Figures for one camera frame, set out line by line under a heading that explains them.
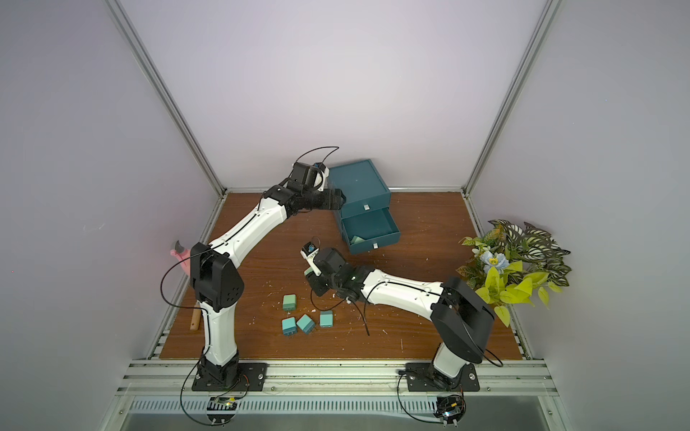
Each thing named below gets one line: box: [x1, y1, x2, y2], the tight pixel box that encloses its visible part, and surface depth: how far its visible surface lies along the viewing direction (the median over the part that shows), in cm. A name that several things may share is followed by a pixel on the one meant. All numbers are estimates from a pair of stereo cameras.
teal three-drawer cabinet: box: [328, 158, 401, 256], surface depth 94 cm
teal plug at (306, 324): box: [296, 313, 316, 335], surface depth 83 cm
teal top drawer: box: [341, 192, 392, 220], surface depth 92 cm
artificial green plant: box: [455, 219, 572, 327], surface depth 71 cm
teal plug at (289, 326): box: [281, 316, 298, 336], surface depth 82 cm
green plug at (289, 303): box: [283, 294, 297, 312], surface depth 87 cm
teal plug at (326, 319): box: [319, 309, 334, 329], surface depth 83 cm
